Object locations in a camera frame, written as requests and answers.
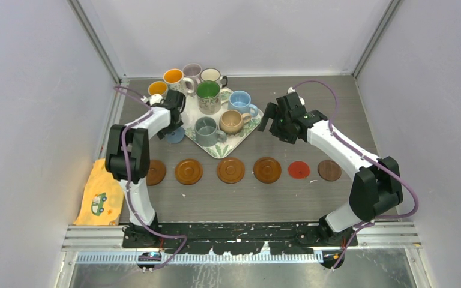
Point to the orange interior blue mug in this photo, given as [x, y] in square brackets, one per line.
[158, 87]

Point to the aluminium front rail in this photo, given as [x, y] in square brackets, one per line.
[104, 245]

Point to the beige speckled ceramic mug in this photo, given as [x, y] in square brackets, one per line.
[232, 122]

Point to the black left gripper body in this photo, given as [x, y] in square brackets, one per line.
[174, 126]

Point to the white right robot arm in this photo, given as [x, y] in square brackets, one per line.
[375, 186]

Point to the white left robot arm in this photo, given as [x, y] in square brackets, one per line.
[128, 155]

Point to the orange interior patterned mug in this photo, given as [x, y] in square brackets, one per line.
[177, 81]

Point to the dark walnut wooden coaster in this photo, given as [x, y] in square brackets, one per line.
[329, 170]

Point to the red round coaster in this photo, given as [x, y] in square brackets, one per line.
[299, 170]

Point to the light blue mug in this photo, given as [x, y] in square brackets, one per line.
[241, 101]

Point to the brown coaster under left arm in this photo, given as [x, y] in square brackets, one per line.
[156, 172]

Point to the yellow printed cloth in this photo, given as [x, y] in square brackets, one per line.
[102, 199]

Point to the brown wooden ringed coaster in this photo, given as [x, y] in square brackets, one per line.
[230, 170]

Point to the grey ceramic mug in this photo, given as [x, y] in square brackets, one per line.
[207, 132]

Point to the blue round coaster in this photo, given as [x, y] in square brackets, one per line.
[175, 136]

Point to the white mug black handle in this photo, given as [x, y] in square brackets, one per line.
[213, 74]

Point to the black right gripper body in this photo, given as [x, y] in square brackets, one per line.
[280, 128]

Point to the lilac mug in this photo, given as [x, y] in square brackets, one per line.
[193, 71]

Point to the green interior floral mug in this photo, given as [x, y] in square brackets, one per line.
[210, 97]

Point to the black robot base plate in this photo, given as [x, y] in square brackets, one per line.
[238, 238]

